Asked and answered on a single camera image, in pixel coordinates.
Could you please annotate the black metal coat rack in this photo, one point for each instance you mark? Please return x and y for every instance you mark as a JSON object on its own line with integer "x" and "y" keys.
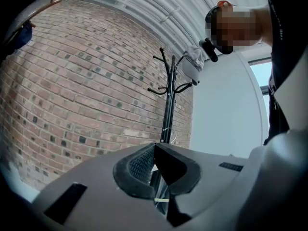
{"x": 169, "y": 105}

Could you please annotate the window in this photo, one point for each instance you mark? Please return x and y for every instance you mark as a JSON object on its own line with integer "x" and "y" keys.
{"x": 262, "y": 74}

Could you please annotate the grey cap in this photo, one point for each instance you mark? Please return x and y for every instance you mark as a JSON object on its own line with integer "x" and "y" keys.
{"x": 191, "y": 67}

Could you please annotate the person's dark shirt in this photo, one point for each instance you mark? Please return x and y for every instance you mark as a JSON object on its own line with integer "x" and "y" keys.
{"x": 286, "y": 32}

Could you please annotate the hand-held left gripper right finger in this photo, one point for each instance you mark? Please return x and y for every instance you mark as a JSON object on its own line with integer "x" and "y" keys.
{"x": 178, "y": 172}

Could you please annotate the dark blue garment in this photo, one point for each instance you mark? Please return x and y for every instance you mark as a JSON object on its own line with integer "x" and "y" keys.
{"x": 22, "y": 37}

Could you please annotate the person's head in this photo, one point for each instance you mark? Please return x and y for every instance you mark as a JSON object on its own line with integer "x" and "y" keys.
{"x": 237, "y": 28}

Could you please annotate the wooden clothes hanger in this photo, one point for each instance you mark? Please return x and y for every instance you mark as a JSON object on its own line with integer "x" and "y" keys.
{"x": 57, "y": 1}

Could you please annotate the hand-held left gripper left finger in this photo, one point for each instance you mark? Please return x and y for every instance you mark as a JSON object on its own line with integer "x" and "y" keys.
{"x": 134, "y": 174}

